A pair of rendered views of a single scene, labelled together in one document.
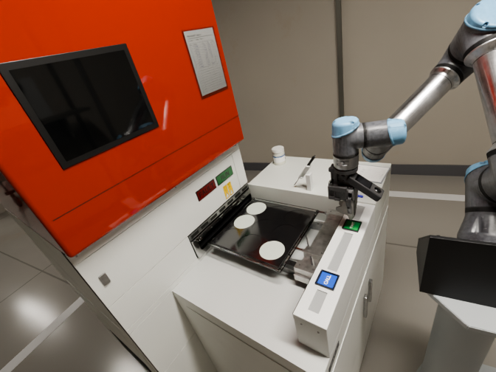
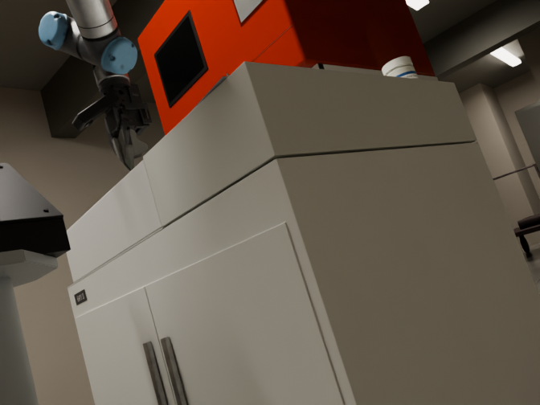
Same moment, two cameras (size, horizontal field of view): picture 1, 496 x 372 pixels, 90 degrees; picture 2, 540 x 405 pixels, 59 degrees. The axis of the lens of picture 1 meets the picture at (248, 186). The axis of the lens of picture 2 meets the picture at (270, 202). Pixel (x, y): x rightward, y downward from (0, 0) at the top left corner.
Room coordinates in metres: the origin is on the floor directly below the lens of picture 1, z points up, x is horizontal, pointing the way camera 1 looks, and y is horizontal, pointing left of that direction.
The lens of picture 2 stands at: (1.06, -1.33, 0.66)
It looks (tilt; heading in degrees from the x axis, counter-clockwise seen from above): 9 degrees up; 96
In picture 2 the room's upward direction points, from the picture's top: 18 degrees counter-clockwise
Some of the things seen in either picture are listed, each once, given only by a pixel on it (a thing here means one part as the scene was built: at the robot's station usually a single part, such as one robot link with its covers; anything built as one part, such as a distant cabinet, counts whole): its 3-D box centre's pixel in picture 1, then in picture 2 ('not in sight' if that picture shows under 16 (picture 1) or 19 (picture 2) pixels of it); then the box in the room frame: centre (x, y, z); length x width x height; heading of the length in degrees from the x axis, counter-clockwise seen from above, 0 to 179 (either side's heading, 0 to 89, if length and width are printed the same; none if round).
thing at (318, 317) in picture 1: (342, 264); (120, 228); (0.58, -0.25, 0.89); 0.55 x 0.09 x 0.14; 138
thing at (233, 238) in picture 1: (263, 226); not in sight; (0.88, -0.02, 0.90); 0.34 x 0.34 x 0.01; 48
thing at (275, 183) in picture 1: (317, 186); (321, 148); (1.10, -0.35, 0.89); 0.62 x 0.35 x 0.14; 48
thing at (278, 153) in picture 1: (278, 155); (402, 81); (1.33, -0.22, 1.01); 0.07 x 0.07 x 0.10
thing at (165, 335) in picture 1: (185, 286); not in sight; (1.11, 0.53, 0.41); 0.82 x 0.70 x 0.82; 138
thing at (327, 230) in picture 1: (323, 245); not in sight; (0.71, -0.23, 0.87); 0.36 x 0.08 x 0.03; 138
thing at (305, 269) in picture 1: (306, 269); not in sight; (0.59, -0.13, 0.89); 0.08 x 0.03 x 0.03; 48
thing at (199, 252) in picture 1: (226, 219); not in sight; (1.00, 0.15, 0.89); 0.44 x 0.02 x 0.10; 138
